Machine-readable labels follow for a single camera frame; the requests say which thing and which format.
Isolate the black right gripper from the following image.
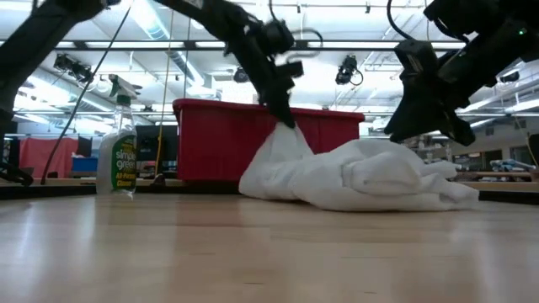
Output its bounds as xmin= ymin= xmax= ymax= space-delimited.
xmin=383 ymin=40 xmax=489 ymax=147

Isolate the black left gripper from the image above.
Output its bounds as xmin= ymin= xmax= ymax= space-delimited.
xmin=225 ymin=19 xmax=297 ymax=129

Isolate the white button shirt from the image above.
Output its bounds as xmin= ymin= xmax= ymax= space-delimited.
xmin=237 ymin=121 xmax=480 ymax=212

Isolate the red plastic laundry basket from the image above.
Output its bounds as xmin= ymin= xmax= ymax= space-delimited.
xmin=172 ymin=98 xmax=366 ymax=183

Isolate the wooden workbench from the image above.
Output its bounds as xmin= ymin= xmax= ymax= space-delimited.
xmin=456 ymin=170 xmax=539 ymax=191

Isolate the black monitor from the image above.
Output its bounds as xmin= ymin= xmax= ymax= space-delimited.
xmin=135 ymin=125 xmax=178 ymax=180

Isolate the blue bin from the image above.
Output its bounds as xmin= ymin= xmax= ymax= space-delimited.
xmin=71 ymin=156 xmax=99 ymax=173

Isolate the beige wooden table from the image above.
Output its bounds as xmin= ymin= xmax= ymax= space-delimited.
xmin=0 ymin=176 xmax=178 ymax=189

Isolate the red fabric partition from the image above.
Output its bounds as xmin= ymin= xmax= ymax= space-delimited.
xmin=19 ymin=137 xmax=81 ymax=179

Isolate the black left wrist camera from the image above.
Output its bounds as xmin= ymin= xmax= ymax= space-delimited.
xmin=275 ymin=61 xmax=305 ymax=81

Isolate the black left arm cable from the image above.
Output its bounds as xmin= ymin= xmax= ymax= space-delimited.
xmin=269 ymin=0 xmax=325 ymax=59

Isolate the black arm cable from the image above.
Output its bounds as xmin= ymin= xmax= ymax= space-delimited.
xmin=386 ymin=0 xmax=412 ymax=42
xmin=269 ymin=0 xmax=325 ymax=59

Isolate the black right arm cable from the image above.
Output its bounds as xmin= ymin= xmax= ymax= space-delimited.
xmin=386 ymin=0 xmax=412 ymax=42

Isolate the yellow hanging cable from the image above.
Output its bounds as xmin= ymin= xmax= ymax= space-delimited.
xmin=153 ymin=10 xmax=175 ymax=180

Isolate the long black cable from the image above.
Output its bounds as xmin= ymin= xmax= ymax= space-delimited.
xmin=40 ymin=0 xmax=135 ymax=186

